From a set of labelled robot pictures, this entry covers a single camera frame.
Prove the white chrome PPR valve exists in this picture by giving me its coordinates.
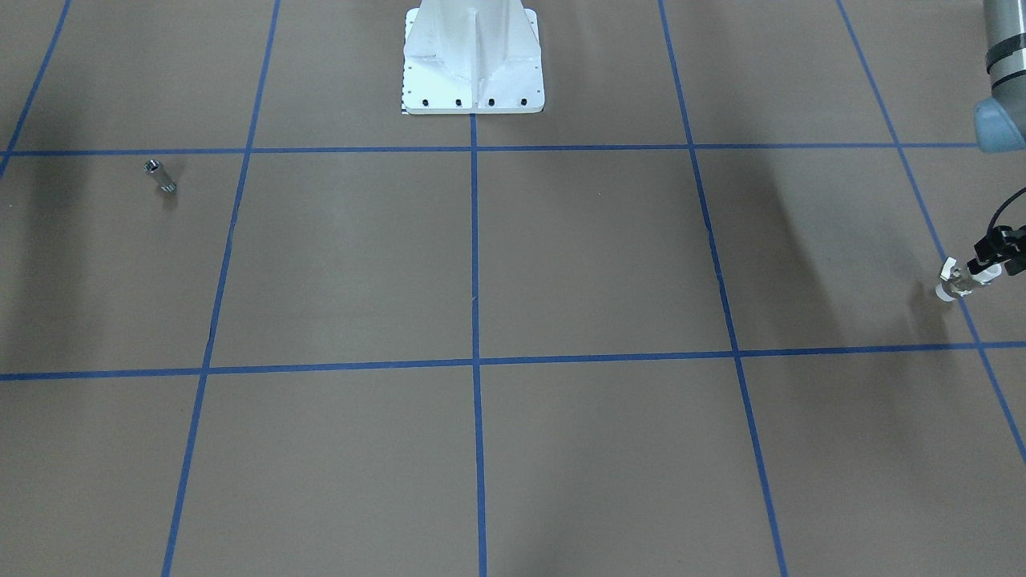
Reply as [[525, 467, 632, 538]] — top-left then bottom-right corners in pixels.
[[935, 258, 1004, 303]]

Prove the chrome pipe fitting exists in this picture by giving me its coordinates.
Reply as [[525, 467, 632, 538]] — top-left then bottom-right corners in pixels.
[[143, 159, 177, 194]]

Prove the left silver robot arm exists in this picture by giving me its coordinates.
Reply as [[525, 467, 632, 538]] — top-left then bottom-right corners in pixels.
[[970, 1, 1025, 276]]

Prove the black camera cable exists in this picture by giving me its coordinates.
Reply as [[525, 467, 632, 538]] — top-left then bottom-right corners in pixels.
[[988, 187, 1026, 235]]

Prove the white pedestal column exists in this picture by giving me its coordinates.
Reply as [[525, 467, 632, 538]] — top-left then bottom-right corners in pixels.
[[401, 1, 546, 115]]

